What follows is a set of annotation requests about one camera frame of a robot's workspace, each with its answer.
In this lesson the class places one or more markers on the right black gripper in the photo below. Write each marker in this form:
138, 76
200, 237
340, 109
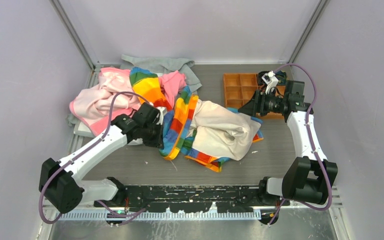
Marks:
256, 104

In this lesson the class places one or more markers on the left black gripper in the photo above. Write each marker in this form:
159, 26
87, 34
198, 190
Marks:
158, 142

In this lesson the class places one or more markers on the rainbow striped zip jacket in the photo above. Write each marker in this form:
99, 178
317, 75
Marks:
202, 130

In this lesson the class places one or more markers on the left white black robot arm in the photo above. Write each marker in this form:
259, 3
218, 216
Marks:
62, 181

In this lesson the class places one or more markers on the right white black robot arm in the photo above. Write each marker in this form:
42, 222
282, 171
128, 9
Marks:
310, 177

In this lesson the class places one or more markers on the orange compartment tray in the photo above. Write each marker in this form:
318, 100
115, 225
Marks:
239, 89

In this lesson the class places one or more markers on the dark rolled tie back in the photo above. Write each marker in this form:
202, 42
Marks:
263, 78

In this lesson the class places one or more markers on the pink fleece garment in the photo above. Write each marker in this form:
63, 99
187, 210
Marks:
121, 91

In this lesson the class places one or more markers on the grey white garment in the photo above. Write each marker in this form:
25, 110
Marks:
158, 65

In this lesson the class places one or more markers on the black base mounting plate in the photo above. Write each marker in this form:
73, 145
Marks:
192, 198

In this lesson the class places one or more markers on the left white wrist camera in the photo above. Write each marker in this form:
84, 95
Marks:
162, 112

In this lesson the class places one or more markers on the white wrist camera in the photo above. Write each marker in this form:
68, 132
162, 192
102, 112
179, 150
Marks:
162, 112
271, 82

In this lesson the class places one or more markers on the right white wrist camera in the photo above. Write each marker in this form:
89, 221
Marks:
271, 82

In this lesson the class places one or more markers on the silver slotted aluminium rail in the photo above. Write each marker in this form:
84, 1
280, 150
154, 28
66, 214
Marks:
212, 215

